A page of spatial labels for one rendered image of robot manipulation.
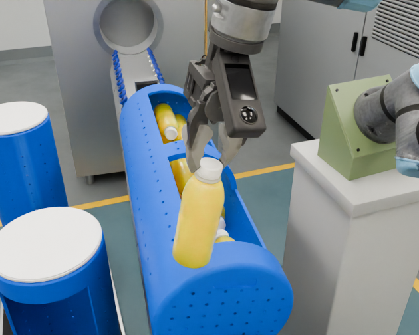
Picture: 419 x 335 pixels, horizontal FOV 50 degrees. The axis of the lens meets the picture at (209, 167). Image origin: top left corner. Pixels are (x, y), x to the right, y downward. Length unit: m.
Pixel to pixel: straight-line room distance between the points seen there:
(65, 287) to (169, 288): 0.38
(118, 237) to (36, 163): 1.05
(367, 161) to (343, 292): 0.39
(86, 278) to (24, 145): 0.78
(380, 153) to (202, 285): 0.63
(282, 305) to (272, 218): 1.98
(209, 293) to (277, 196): 2.27
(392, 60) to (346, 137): 1.67
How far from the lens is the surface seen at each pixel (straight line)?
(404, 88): 1.11
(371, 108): 1.19
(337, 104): 1.21
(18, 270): 1.17
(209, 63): 0.64
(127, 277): 2.54
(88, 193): 3.20
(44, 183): 1.93
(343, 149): 1.21
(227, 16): 0.57
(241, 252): 0.85
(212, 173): 0.66
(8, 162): 1.86
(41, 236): 1.25
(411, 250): 1.43
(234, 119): 0.54
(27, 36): 5.82
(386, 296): 1.52
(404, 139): 1.05
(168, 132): 1.41
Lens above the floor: 1.81
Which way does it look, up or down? 33 degrees down
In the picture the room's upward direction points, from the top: straight up
